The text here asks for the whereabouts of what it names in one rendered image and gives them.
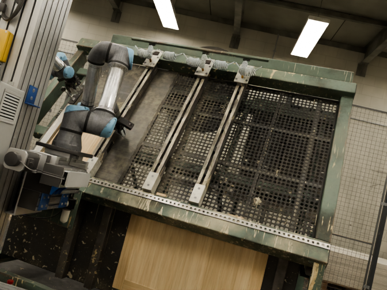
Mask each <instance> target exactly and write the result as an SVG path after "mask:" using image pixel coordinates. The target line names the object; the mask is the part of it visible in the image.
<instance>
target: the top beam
mask: <svg viewBox="0 0 387 290"><path fill-rule="evenodd" d="M100 42H102V41H98V40H92V39H85V38H81V39H80V41H79V42H78V43H77V44H76V46H77V48H78V49H81V50H83V51H85V54H86V55H89V52H90V51H91V49H92V48H93V47H94V46H95V45H96V44H98V43H100ZM118 45H122V46H124V47H128V48H131V49H133V50H134V58H133V64H139V65H143V63H144V61H145V60H146V58H142V57H140V56H138V55H137V52H138V50H137V48H136V47H133V46H129V45H123V44H118ZM186 59H187V58H186V57H185V56H184V55H179V56H176V59H175V60H173V61H171V60H165V59H163V54H162V56H161V57H160V59H159V61H158V62H157V68H161V69H166V70H172V71H178V72H181V73H187V74H193V75H195V72H196V70H197V68H198V67H191V66H189V65H187V64H186ZM238 69H239V67H238V66H237V64H236V63H232V64H230V65H228V67H227V69H226V70H219V69H217V68H214V67H213V66H212V68H211V70H210V72H209V74H208V77H210V78H216V79H222V80H226V81H232V82H234V79H235V77H236V75H237V72H238ZM248 84H249V85H255V86H261V87H267V88H271V89H277V90H283V91H289V92H293V93H299V94H306V95H309V96H315V97H321V98H327V99H332V100H338V101H340V97H342V96H346V97H352V98H353V100H354V97H355V93H356V86H357V84H356V83H351V82H344V81H337V80H333V79H326V78H320V77H313V76H309V75H302V74H296V73H291V72H285V71H278V70H272V69H267V68H260V69H258V70H256V71H255V74H254V76H251V77H250V79H249V81H248Z"/></svg>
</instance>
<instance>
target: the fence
mask: <svg viewBox="0 0 387 290"><path fill-rule="evenodd" d="M82 95H83V93H82V94H81V96H80V97H79V99H77V101H76V102H75V104H74V105H77V104H78V103H79V102H81V100H82ZM67 105H73V104H67ZM65 109H66V108H64V110H63V111H62V113H61V114H60V115H59V117H58V118H57V119H56V120H55V122H54V123H53V125H52V126H51V127H50V129H49V130H48V131H47V133H46V134H45V135H44V137H43V138H42V140H41V142H43V143H48V144H49V142H50V141H51V140H52V138H53V137H54V136H55V134H56V133H57V132H58V130H59V129H60V125H61V122H62V119H63V115H64V112H65ZM44 149H45V147H42V146H38V145H37V146H36V147H35V149H34V150H35V151H40V152H43V151H44Z"/></svg>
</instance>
